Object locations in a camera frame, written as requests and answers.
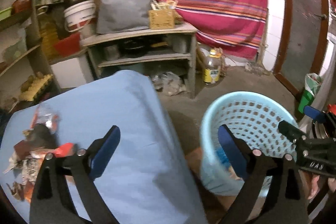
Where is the green plastic basin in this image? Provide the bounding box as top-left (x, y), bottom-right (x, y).
top-left (0, 7), bottom-right (12, 20)

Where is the grey wooden shelf cabinet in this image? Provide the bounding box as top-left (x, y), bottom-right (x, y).
top-left (83, 23), bottom-right (197, 98)

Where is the blue plastic bag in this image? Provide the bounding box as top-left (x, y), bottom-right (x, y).
top-left (216, 149), bottom-right (232, 170)

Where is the orange snack wrapper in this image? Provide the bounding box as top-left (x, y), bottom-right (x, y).
top-left (4, 105), bottom-right (76, 202)

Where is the cooking oil bottle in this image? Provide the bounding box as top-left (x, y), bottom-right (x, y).
top-left (203, 48), bottom-right (222, 85)

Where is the white cabinet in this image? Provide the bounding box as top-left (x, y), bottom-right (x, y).
top-left (51, 55), bottom-right (94, 89)

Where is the clear plastic bag on floor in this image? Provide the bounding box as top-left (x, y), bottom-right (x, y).
top-left (151, 72), bottom-right (186, 97)

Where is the red plastic basin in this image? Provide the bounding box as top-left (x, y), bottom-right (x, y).
top-left (53, 32), bottom-right (80, 57)

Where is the wooden door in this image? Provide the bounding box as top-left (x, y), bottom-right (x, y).
top-left (273, 0), bottom-right (329, 97)

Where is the large yellow oil jug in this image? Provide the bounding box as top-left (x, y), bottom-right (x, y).
top-left (38, 13), bottom-right (59, 61)

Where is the black wok pan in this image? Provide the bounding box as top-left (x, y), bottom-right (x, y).
top-left (118, 38), bottom-right (149, 58)

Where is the white plastic bucket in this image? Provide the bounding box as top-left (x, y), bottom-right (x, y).
top-left (64, 0), bottom-right (97, 39)

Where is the wooden wall shelf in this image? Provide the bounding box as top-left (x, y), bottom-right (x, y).
top-left (1, 0), bottom-right (52, 99)

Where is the yellow chopstick holder box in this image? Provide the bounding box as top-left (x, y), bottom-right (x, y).
top-left (149, 9), bottom-right (175, 30)

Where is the yellow egg tray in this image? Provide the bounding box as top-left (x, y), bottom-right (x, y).
top-left (18, 72), bottom-right (54, 102)

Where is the green bin with bag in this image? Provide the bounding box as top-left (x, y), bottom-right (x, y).
top-left (298, 73), bottom-right (323, 114)

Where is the light blue plastic basket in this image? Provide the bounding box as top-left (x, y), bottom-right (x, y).
top-left (200, 91), bottom-right (297, 196)

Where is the light blue table cloth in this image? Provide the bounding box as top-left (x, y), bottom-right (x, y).
top-left (1, 71), bottom-right (207, 223)

